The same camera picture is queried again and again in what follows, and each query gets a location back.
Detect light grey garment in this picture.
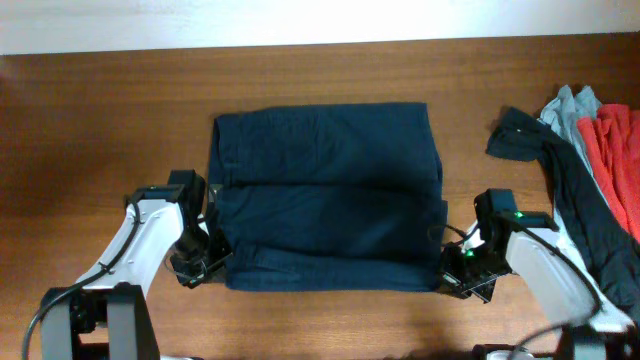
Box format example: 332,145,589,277
538,84,609,241

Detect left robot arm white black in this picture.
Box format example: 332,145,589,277
21,177,232,359

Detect red garment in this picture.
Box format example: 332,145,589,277
577,104,639,241

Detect black garment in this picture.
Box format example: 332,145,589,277
486,107,639,322

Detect navy blue shorts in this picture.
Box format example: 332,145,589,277
209,102,448,292

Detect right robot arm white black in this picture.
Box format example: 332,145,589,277
438,211,639,359

